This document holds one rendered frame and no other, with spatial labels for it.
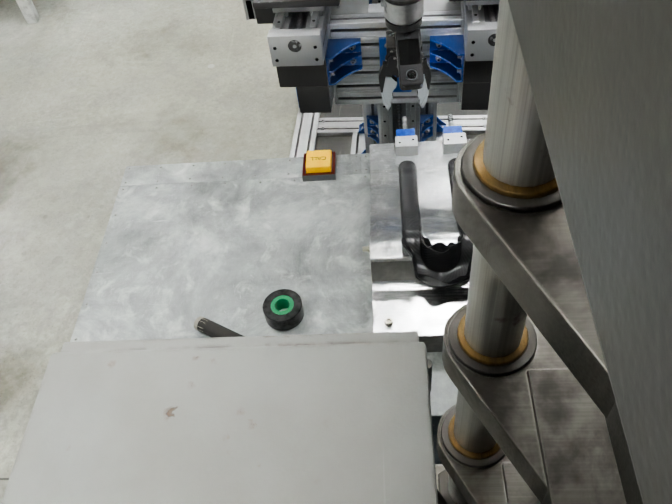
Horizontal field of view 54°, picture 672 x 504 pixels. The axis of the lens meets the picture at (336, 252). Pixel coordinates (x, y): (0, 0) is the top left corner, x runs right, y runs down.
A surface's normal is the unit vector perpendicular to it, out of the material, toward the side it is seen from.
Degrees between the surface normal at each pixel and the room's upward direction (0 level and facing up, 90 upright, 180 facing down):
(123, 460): 0
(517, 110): 90
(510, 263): 90
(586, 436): 0
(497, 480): 0
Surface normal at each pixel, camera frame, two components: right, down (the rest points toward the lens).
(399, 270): -0.03, 0.71
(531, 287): -0.92, 0.36
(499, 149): -0.77, 0.54
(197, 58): -0.09, -0.63
